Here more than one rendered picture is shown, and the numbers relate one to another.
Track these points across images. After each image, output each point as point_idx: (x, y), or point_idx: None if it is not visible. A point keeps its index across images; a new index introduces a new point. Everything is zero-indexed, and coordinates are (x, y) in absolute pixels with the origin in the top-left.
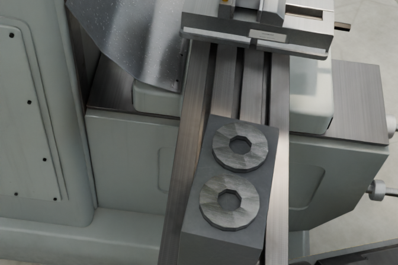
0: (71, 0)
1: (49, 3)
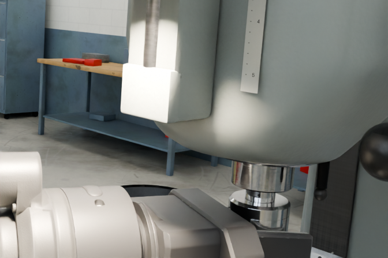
0: (311, 254)
1: (302, 228)
